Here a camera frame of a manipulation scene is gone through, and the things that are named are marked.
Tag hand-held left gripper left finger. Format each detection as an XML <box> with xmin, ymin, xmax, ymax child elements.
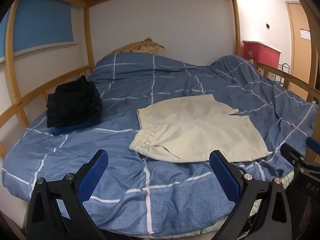
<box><xmin>26</xmin><ymin>149</ymin><xmax>109</xmax><ymax>240</ymax></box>

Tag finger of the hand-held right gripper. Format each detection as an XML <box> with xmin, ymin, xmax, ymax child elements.
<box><xmin>306</xmin><ymin>136</ymin><xmax>320</xmax><ymax>164</ymax></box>
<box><xmin>280</xmin><ymin>143</ymin><xmax>304</xmax><ymax>167</ymax></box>

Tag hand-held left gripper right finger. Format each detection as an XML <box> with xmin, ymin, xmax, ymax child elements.
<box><xmin>209</xmin><ymin>150</ymin><xmax>292</xmax><ymax>240</ymax></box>

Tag cream pants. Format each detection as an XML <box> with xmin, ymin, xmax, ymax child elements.
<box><xmin>129</xmin><ymin>94</ymin><xmax>274</xmax><ymax>163</ymax></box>

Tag black folded clothes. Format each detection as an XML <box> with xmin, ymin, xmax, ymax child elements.
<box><xmin>46</xmin><ymin>75</ymin><xmax>103</xmax><ymax>128</ymax></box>

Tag blue checked duvet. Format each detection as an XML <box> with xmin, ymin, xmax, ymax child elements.
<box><xmin>1</xmin><ymin>54</ymin><xmax>319</xmax><ymax>237</ymax></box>

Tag wooden door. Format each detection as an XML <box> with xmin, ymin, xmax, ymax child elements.
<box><xmin>285</xmin><ymin>1</ymin><xmax>318</xmax><ymax>100</ymax></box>

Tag red storage bin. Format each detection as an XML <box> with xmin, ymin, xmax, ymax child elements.
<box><xmin>241</xmin><ymin>40</ymin><xmax>282</xmax><ymax>69</ymax></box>

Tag tan patterned pillow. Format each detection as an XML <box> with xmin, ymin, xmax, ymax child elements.
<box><xmin>107</xmin><ymin>37</ymin><xmax>166</xmax><ymax>55</ymax></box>

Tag blue window blind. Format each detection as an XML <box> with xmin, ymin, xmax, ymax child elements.
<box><xmin>0</xmin><ymin>0</ymin><xmax>75</xmax><ymax>60</ymax></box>

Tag black wire rack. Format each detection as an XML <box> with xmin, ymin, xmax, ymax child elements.
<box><xmin>274</xmin><ymin>64</ymin><xmax>291</xmax><ymax>88</ymax></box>

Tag wooden bunk bed frame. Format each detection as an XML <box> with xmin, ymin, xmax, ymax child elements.
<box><xmin>0</xmin><ymin>0</ymin><xmax>320</xmax><ymax>160</ymax></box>

